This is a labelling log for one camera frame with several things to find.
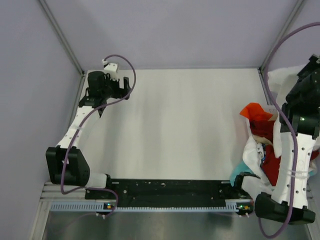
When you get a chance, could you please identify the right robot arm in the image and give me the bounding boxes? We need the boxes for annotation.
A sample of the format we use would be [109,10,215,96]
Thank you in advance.
[254,54,320,225]

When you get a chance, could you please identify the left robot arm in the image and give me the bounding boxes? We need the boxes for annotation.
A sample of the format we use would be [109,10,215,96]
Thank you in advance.
[45,70,132,199]

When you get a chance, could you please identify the white laundry basket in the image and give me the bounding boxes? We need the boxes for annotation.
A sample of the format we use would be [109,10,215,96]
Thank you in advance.
[263,105,279,121]

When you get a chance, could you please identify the orange t shirt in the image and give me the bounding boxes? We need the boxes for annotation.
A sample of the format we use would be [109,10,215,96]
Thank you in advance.
[239,102,273,121]

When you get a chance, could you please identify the red t shirt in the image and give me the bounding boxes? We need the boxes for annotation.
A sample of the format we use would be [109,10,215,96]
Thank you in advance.
[249,117,320,187]

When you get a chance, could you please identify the white printed t shirt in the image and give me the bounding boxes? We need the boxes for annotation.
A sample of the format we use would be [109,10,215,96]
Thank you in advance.
[241,118,275,200]

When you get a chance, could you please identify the teal t shirt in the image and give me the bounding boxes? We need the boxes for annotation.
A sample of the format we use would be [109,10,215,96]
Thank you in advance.
[229,161,253,187]

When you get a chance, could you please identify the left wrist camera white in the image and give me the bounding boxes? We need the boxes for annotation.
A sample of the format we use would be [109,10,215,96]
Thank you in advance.
[101,59,119,81]

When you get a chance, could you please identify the right aluminium frame post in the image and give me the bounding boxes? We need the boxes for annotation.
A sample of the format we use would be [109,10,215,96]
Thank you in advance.
[258,0,307,73]

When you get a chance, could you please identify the aluminium frame post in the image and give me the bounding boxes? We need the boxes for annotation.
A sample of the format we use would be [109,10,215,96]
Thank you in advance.
[258,0,307,73]
[37,0,86,76]

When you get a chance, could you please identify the left aluminium frame post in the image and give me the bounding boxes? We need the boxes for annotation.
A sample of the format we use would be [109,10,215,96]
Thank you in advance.
[37,0,86,76]

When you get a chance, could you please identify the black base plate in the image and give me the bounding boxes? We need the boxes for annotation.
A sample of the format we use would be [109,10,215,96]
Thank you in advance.
[84,178,252,208]

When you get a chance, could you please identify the grey slotted cable duct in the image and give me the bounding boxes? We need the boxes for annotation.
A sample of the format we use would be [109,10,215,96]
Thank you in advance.
[50,200,253,215]

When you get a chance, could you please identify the aluminium front rail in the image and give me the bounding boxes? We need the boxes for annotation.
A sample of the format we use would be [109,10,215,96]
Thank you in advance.
[39,181,87,201]

